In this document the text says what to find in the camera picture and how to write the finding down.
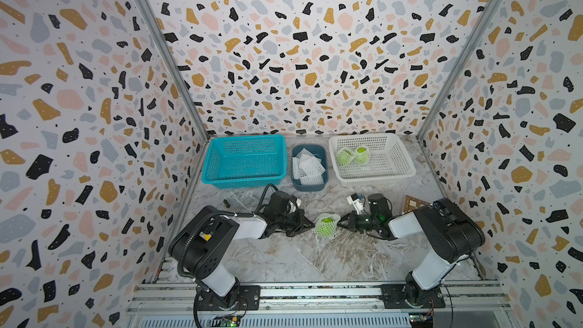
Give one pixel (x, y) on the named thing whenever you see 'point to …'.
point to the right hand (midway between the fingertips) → (338, 223)
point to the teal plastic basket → (234, 162)
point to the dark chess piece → (226, 203)
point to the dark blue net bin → (319, 149)
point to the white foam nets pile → (308, 168)
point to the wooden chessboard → (412, 203)
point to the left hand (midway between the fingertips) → (318, 225)
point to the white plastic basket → (390, 159)
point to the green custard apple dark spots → (326, 227)
